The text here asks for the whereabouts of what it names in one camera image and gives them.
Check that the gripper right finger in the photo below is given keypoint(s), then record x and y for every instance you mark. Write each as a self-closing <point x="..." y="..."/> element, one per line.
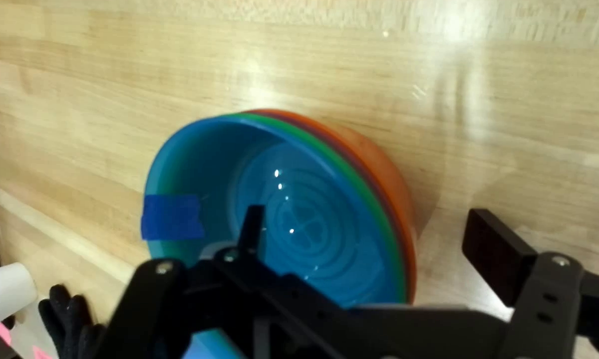
<point x="543" y="299"/>

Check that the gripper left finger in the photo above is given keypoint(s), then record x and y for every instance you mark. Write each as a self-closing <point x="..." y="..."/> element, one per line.
<point x="155" y="309"/>

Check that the black glove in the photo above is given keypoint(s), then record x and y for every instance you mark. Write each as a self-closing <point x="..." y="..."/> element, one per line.
<point x="68" y="319"/>

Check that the blue tape strip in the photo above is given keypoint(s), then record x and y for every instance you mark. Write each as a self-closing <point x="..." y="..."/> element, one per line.
<point x="172" y="217"/>

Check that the pink paper note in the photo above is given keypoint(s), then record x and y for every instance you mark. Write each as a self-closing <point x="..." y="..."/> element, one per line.
<point x="1" y="333"/>
<point x="40" y="354"/>

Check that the white tube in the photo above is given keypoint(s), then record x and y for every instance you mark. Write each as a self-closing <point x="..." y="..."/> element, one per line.
<point x="3" y="294"/>

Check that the stack of coloured plastic bowls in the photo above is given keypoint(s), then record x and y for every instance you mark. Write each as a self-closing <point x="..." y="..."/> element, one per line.
<point x="309" y="209"/>

